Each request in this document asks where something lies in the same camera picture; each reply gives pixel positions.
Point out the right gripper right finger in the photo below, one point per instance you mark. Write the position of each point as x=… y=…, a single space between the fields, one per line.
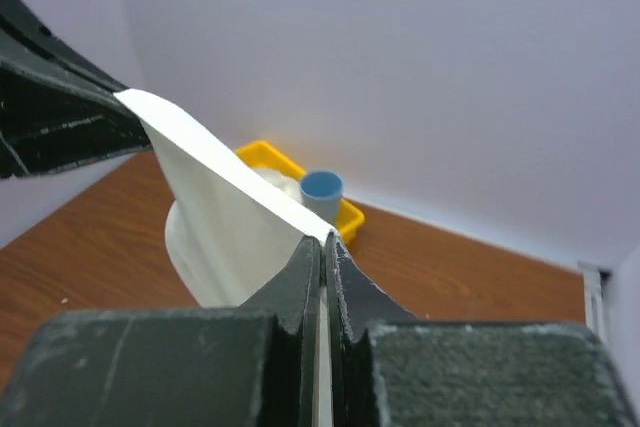
x=391 y=368

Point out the white cloth napkin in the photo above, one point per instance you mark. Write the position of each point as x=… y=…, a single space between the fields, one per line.
x=230 y=233

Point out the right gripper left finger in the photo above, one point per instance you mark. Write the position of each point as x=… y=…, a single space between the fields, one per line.
x=252 y=365

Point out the blue plastic cup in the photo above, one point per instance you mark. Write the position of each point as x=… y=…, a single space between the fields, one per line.
x=322 y=192

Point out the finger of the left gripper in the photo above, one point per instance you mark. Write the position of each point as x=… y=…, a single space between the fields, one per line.
x=59 y=111

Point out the yellow plastic tray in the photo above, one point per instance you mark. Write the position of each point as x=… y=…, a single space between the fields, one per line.
x=261 y=153

